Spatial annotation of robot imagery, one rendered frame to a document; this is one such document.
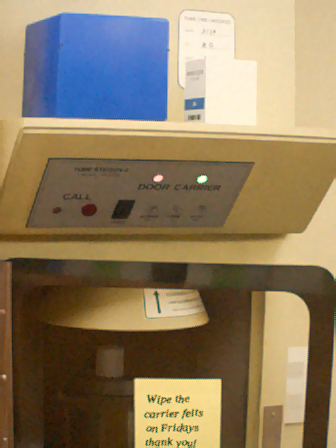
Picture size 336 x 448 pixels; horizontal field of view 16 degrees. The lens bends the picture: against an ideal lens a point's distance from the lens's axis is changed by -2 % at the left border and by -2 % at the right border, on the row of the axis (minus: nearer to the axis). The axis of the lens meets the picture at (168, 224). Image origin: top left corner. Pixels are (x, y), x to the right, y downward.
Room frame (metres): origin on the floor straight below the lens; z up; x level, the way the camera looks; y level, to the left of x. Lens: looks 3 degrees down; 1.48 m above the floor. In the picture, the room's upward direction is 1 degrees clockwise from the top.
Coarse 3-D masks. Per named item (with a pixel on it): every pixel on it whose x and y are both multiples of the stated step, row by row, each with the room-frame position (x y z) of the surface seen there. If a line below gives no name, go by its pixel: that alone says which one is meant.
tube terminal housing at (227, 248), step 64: (0, 0) 1.05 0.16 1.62; (64, 0) 1.08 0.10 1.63; (128, 0) 1.11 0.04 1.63; (192, 0) 1.13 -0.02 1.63; (256, 0) 1.16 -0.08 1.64; (0, 64) 1.06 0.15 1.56; (256, 64) 1.16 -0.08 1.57; (0, 256) 1.06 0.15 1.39; (64, 256) 1.08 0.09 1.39; (128, 256) 1.11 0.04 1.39; (192, 256) 1.14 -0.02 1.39; (256, 256) 1.17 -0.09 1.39
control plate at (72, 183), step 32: (64, 160) 0.99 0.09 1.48; (96, 160) 1.00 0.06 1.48; (128, 160) 1.01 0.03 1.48; (160, 160) 1.02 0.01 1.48; (64, 192) 1.01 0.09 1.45; (96, 192) 1.03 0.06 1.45; (128, 192) 1.04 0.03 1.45; (160, 192) 1.05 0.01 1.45; (192, 192) 1.06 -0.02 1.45; (224, 192) 1.08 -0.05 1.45; (32, 224) 1.03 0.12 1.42; (64, 224) 1.05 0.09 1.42; (96, 224) 1.06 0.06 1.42; (128, 224) 1.07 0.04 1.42; (160, 224) 1.08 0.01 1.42; (192, 224) 1.10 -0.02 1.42
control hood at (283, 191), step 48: (0, 144) 1.00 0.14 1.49; (48, 144) 0.97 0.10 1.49; (96, 144) 0.98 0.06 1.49; (144, 144) 1.00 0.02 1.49; (192, 144) 1.02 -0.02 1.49; (240, 144) 1.04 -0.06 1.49; (288, 144) 1.05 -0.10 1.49; (0, 192) 1.00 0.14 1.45; (240, 192) 1.08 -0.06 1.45; (288, 192) 1.10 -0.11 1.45
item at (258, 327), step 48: (48, 288) 1.04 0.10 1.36; (96, 288) 1.04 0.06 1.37; (144, 288) 1.04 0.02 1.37; (192, 288) 1.03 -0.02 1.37; (240, 288) 1.03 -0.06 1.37; (288, 288) 1.03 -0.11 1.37; (48, 336) 1.04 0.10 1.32; (96, 336) 1.04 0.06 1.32; (144, 336) 1.04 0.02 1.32; (192, 336) 1.03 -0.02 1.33; (240, 336) 1.03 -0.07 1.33; (288, 336) 1.03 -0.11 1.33; (48, 384) 1.04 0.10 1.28; (96, 384) 1.04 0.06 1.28; (240, 384) 1.03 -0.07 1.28; (288, 384) 1.03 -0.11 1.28; (48, 432) 1.04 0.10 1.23; (96, 432) 1.04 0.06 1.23; (240, 432) 1.03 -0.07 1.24; (288, 432) 1.03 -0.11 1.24
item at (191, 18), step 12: (180, 12) 1.13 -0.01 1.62; (192, 12) 1.13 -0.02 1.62; (204, 12) 1.14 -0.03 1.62; (216, 12) 1.14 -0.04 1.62; (180, 24) 1.13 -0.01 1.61; (192, 24) 1.13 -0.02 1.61; (204, 24) 1.14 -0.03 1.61; (216, 24) 1.15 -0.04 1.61; (228, 24) 1.15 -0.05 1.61; (180, 36) 1.13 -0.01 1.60; (192, 36) 1.13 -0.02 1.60; (204, 36) 1.14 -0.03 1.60; (216, 36) 1.15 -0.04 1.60; (228, 36) 1.15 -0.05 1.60; (180, 48) 1.13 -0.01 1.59; (192, 48) 1.13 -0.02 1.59; (204, 48) 1.14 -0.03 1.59; (216, 48) 1.15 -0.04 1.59; (228, 48) 1.15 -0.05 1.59; (180, 60) 1.13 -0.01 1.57; (192, 60) 1.13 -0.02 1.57; (180, 72) 1.13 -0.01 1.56; (180, 84) 1.13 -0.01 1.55
